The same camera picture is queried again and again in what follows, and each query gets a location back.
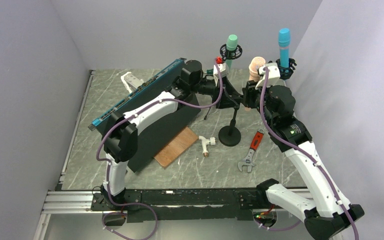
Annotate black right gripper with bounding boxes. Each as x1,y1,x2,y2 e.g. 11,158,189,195
242,78,276,128

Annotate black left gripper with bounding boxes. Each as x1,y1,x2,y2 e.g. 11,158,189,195
191,76,240,110

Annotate beige microphone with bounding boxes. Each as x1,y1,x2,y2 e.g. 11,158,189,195
243,56,266,112

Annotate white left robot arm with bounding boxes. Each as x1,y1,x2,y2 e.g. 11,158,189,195
97,58,243,210

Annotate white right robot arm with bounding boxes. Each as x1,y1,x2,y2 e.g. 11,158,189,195
242,80,365,240

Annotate black tripod microphone stand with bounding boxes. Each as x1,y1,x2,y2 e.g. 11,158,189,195
203,107,212,120

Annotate black round-base microphone stand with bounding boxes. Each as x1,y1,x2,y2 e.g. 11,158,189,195
218,95,242,147

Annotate green microphone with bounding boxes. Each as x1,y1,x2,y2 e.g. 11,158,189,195
225,34,238,69

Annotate blue microphone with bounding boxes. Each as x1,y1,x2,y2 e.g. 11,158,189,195
278,28,291,68

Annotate white plastic faucet fitting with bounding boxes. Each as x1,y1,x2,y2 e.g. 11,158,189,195
198,135,217,157

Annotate wooden board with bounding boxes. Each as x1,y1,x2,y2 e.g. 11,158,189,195
154,127,198,169

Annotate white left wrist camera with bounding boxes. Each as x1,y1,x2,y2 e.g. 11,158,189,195
213,56,230,86

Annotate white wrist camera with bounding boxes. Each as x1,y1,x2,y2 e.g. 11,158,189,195
255,62,281,89
213,56,230,86

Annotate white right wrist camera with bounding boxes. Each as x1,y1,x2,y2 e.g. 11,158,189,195
255,62,281,89

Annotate green handled screwdriver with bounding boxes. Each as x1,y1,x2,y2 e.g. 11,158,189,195
204,69,214,75

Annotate black round-base shock-mount stand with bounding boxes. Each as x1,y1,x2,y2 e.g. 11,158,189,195
268,58,297,80

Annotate red handled adjustable wrench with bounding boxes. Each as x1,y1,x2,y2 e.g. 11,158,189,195
237,128,265,173

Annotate dark blue-edged network switch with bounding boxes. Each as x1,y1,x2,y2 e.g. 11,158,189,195
89,58,201,173

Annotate white metal bracket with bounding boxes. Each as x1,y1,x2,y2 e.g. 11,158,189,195
120,71,144,93

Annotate black mounting base rail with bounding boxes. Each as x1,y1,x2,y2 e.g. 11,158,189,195
90,188,272,223

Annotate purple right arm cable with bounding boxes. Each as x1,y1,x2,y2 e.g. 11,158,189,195
253,67,360,240

